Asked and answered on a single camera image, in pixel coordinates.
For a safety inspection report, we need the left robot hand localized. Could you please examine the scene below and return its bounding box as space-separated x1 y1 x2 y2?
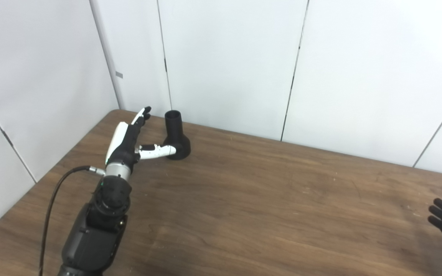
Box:
105 106 177 171

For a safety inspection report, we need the black nozzle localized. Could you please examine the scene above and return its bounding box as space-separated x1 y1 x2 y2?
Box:
165 110 191 160

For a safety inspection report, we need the white corner post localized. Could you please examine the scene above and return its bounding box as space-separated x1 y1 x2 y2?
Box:
89 0 125 110

